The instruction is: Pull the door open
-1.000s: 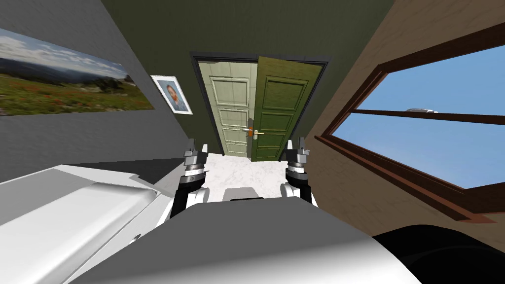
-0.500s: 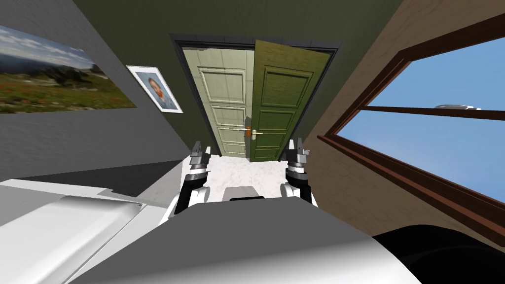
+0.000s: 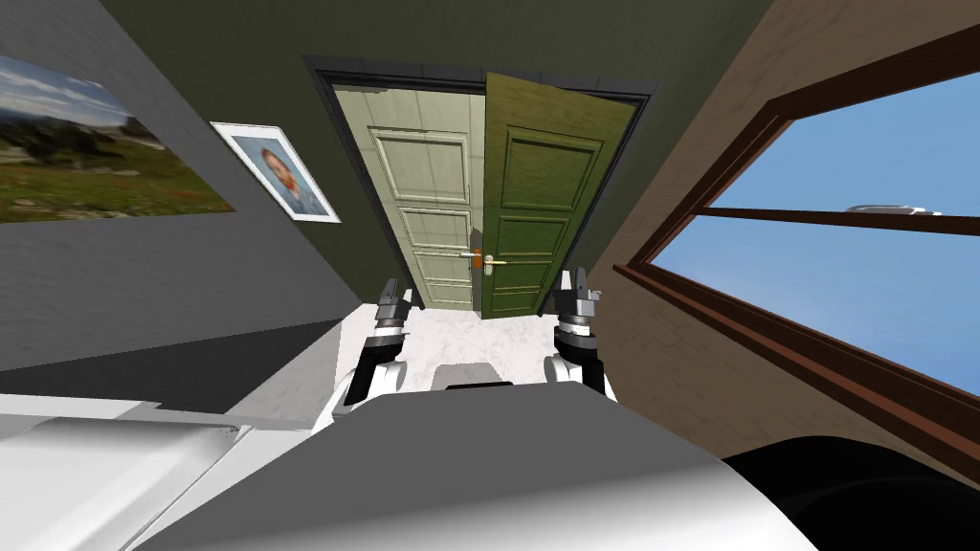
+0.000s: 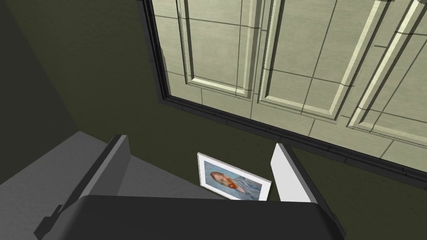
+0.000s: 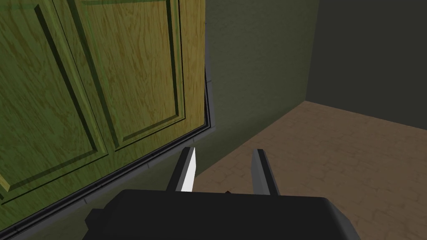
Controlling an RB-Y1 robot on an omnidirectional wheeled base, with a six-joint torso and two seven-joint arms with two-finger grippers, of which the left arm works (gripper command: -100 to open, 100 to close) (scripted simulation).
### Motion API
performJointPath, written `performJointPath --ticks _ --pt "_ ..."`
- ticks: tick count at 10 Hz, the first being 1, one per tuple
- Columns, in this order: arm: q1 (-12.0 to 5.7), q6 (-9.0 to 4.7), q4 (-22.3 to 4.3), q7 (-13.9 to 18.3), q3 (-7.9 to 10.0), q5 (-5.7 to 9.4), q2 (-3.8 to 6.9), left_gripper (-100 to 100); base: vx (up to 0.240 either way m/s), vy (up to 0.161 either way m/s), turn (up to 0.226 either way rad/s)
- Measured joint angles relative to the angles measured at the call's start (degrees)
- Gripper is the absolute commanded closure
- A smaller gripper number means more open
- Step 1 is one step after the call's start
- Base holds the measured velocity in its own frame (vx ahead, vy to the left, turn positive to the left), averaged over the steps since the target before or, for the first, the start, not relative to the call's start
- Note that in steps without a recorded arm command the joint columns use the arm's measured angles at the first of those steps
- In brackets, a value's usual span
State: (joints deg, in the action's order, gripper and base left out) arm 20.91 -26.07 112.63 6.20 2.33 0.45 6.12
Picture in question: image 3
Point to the white framed portrait picture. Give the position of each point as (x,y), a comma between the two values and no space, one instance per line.
(279,172)

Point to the olive green door leaf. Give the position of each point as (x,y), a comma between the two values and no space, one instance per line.
(543,191)

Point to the pale green door leaf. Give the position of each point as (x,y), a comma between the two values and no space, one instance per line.
(421,168)

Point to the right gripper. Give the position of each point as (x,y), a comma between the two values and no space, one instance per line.
(576,301)

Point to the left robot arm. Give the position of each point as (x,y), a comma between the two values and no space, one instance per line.
(379,367)

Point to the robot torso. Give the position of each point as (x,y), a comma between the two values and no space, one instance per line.
(459,474)

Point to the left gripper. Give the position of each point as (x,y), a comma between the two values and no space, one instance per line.
(393,309)

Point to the brown framed window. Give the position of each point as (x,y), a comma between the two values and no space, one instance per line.
(842,252)

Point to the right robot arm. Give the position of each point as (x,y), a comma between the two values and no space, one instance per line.
(576,344)

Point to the landscape picture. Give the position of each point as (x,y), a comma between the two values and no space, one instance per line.
(84,161)

